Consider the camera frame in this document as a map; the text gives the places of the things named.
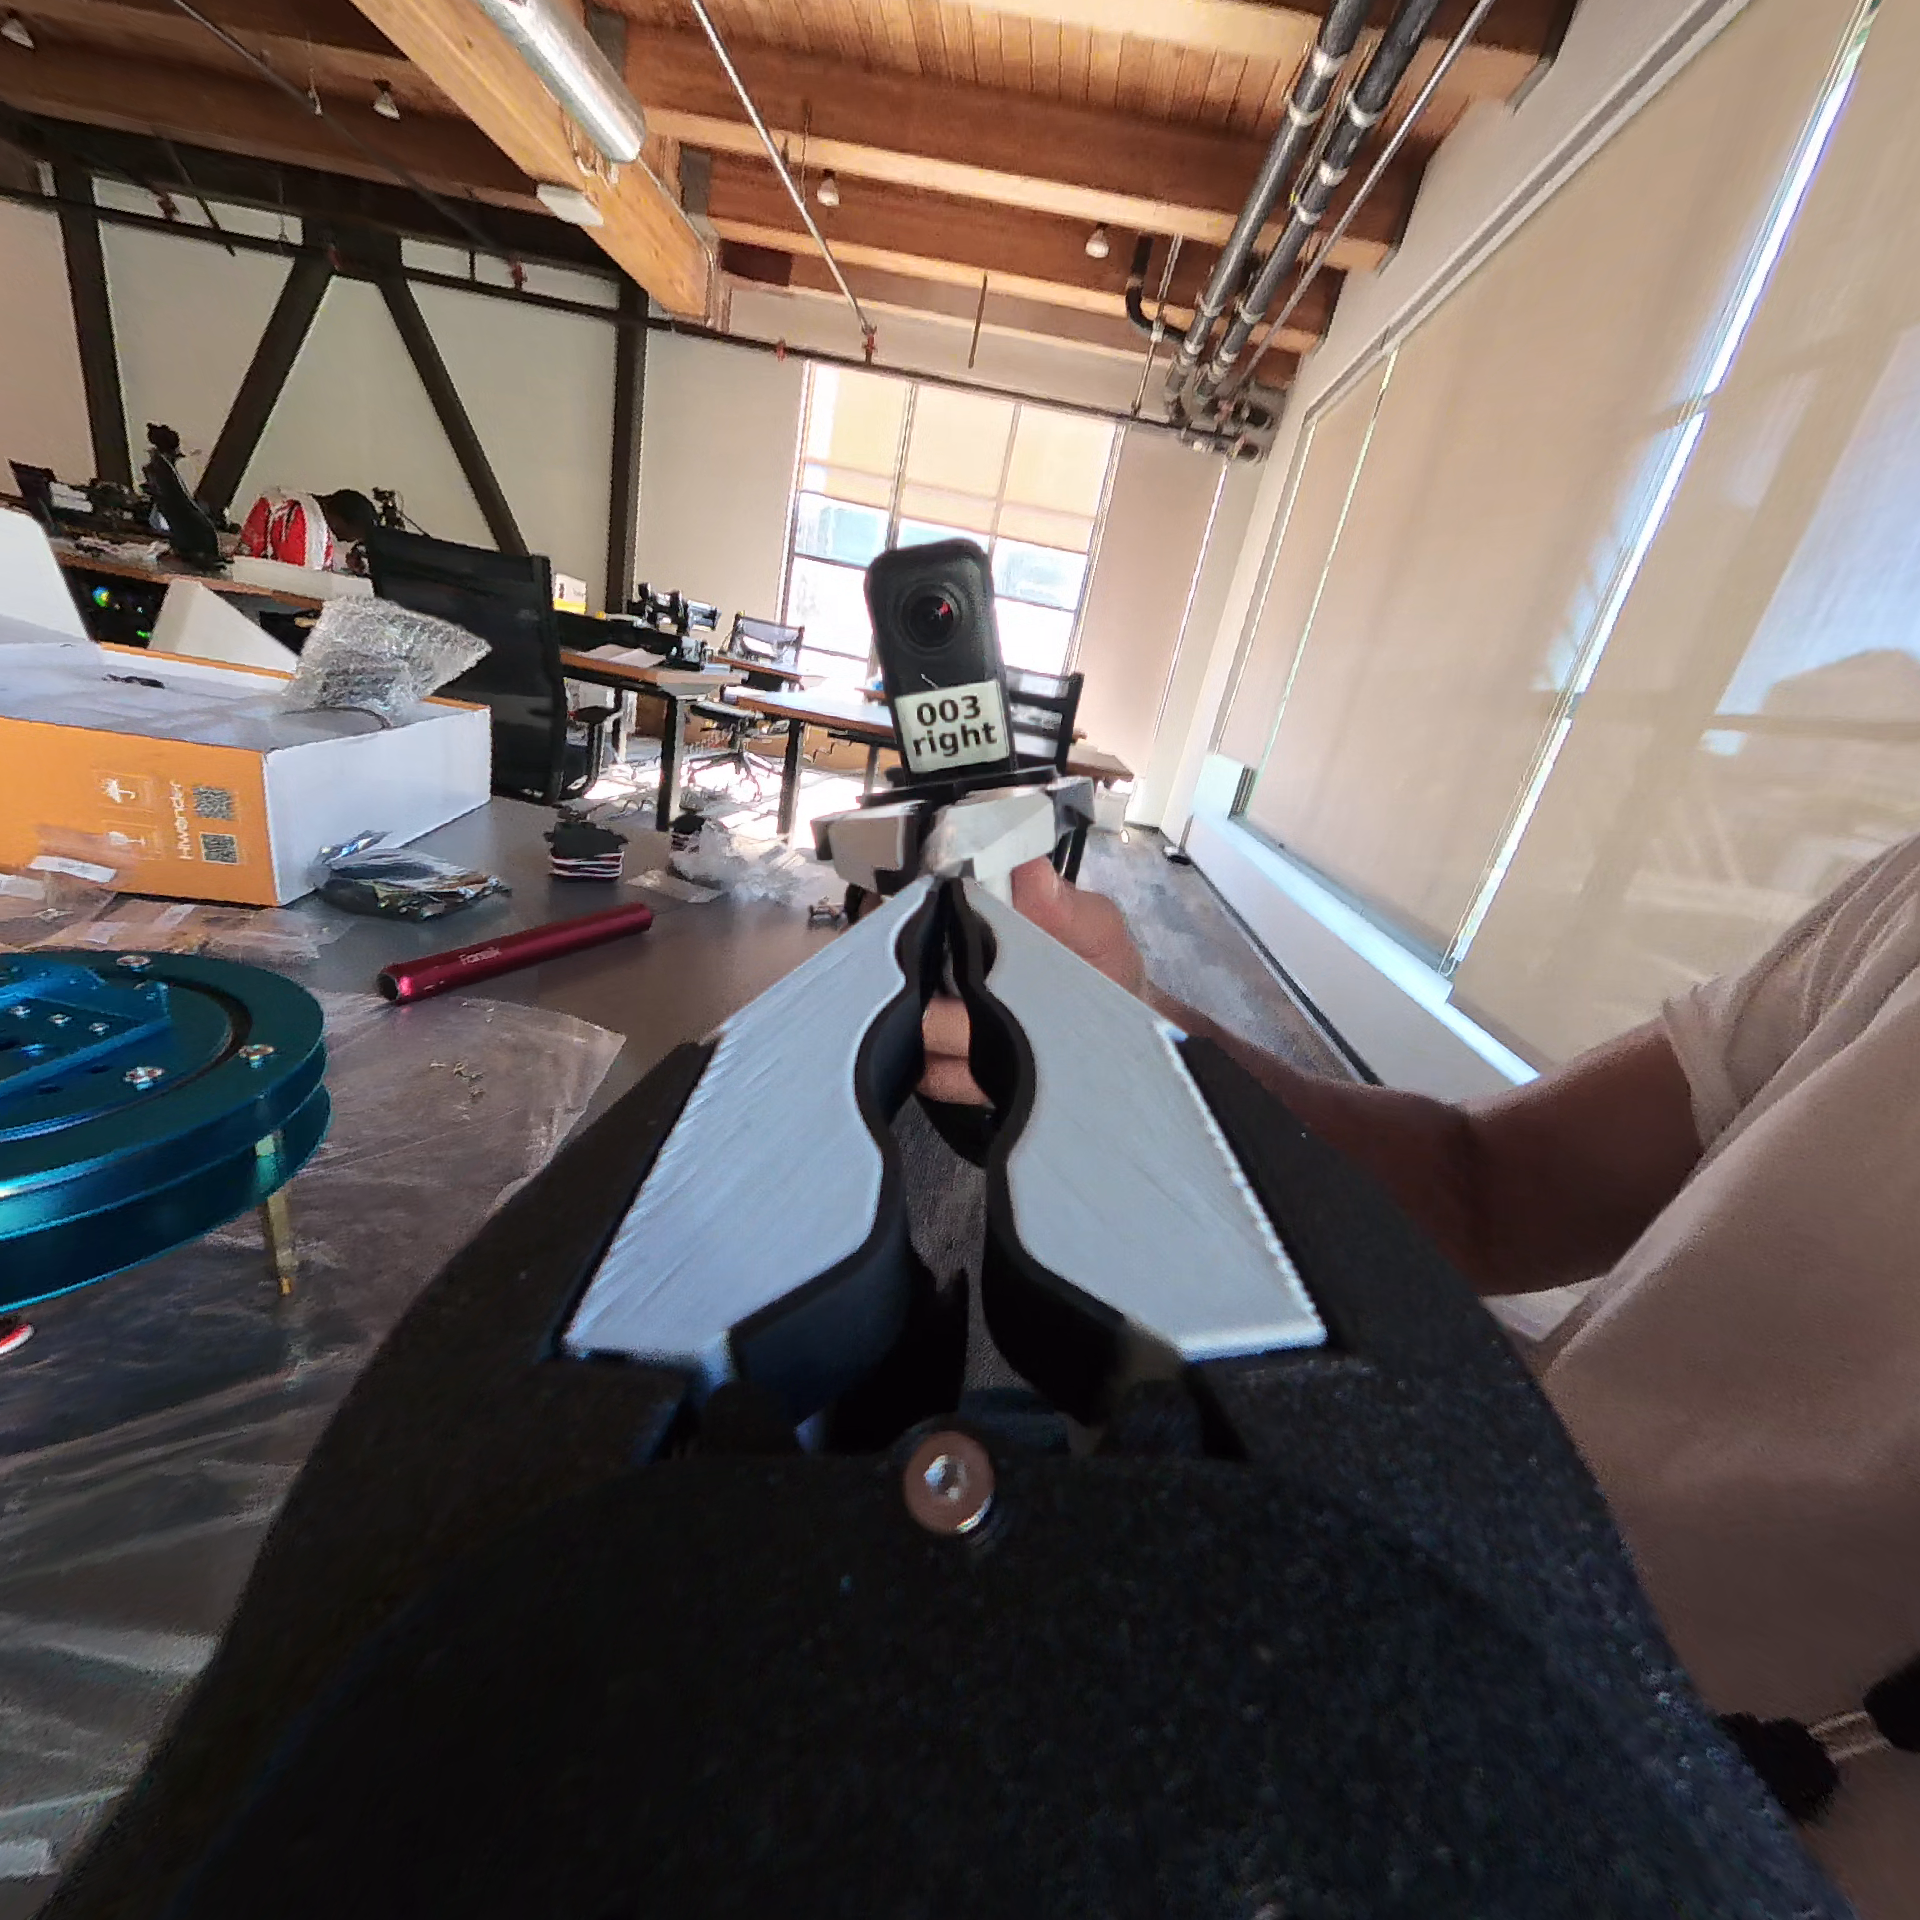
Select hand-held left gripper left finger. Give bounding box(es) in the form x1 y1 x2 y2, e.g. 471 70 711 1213
563 872 964 1387

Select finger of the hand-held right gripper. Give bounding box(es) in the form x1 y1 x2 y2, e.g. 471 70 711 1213
926 788 1088 889
812 793 935 897

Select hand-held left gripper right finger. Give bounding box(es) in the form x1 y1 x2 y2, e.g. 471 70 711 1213
949 878 1334 1420

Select orange and white cardboard box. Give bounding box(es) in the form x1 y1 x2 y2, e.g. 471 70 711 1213
0 506 493 909

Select person's right forearm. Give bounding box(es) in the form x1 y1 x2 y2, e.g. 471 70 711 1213
1146 990 1705 1297

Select teal round robot base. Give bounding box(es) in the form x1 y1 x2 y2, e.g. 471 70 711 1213
0 949 331 1315

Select wooden-topped desk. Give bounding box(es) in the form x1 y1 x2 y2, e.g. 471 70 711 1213
0 533 377 616
722 681 1136 841
556 644 752 827

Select grey desk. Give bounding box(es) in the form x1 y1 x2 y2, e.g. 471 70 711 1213
0 793 902 1920

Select person's right hand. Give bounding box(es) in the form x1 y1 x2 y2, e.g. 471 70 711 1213
918 857 1154 1110

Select crumpled white plastic wrap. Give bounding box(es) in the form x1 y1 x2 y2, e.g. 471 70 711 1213
704 838 821 909

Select black mesh chair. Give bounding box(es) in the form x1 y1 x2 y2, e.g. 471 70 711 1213
722 610 808 706

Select red pen screwdriver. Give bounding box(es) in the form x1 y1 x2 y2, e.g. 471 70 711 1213
376 900 657 1004

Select black office chair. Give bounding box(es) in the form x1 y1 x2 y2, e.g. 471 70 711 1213
363 524 602 806

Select bubble wrap pouch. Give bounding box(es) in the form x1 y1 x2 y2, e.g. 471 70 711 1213
283 596 493 716

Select beige roller shade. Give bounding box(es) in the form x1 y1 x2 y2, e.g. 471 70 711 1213
1220 339 1713 962
1448 0 1920 1058

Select spread of hardware bags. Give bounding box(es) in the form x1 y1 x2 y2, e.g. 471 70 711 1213
0 859 355 962

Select metal ceiling pipes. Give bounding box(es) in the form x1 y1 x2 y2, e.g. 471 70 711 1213
1126 0 1503 458

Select red and white bag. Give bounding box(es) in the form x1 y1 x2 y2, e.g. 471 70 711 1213
241 492 339 568

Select black steel truss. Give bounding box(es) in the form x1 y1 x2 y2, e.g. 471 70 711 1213
46 150 653 616

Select black chest harness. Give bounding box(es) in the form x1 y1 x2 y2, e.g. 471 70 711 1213
1710 1659 1920 1824

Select silver ceiling duct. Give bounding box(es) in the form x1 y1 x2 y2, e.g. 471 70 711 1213
474 0 650 167

